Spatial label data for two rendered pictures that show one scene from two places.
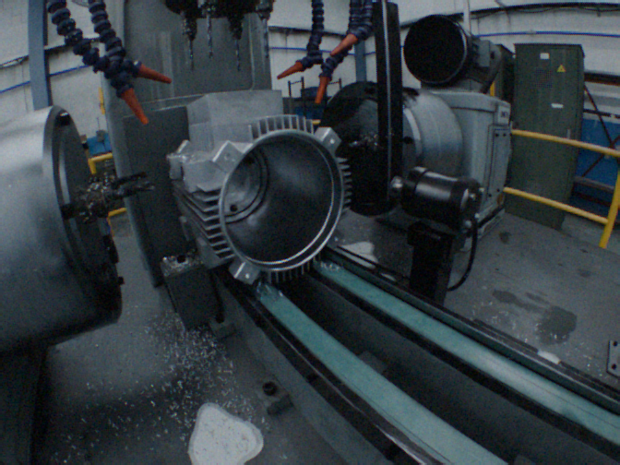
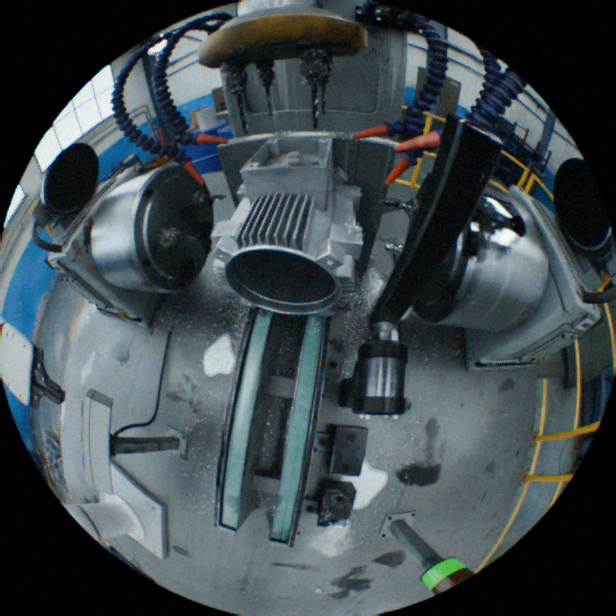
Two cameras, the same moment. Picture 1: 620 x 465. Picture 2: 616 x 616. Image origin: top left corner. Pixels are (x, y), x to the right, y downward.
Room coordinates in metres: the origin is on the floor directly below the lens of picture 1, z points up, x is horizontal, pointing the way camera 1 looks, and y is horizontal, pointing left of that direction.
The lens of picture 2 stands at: (0.20, -0.12, 1.25)
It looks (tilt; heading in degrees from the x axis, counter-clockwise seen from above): 63 degrees down; 48
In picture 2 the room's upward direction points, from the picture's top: 5 degrees counter-clockwise
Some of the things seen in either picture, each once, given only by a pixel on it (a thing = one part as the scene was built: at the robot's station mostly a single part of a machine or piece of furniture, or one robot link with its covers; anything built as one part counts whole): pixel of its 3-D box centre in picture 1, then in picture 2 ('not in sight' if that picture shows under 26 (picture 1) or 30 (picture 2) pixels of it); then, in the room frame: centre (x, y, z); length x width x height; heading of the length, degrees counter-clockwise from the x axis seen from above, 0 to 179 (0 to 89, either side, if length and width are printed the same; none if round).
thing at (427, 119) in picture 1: (398, 146); (484, 257); (0.55, -0.20, 1.04); 0.41 x 0.25 x 0.25; 125
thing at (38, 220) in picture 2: not in sight; (69, 228); (-0.03, 0.58, 1.16); 0.33 x 0.26 x 0.42; 125
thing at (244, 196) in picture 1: (228, 180); not in sight; (0.44, 0.13, 1.02); 0.15 x 0.02 x 0.15; 125
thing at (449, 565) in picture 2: not in sight; (444, 574); (0.09, -0.48, 1.05); 0.06 x 0.06 x 0.04
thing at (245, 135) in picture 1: (251, 188); (293, 234); (0.36, 0.08, 1.01); 0.20 x 0.19 x 0.19; 35
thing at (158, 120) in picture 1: (220, 196); (309, 200); (0.49, 0.17, 0.97); 0.30 x 0.11 x 0.34; 125
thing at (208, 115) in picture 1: (232, 121); (293, 171); (0.39, 0.10, 1.11); 0.12 x 0.11 x 0.07; 35
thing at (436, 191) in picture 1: (353, 221); (388, 290); (0.44, -0.08, 0.92); 0.45 x 0.13 x 0.24; 35
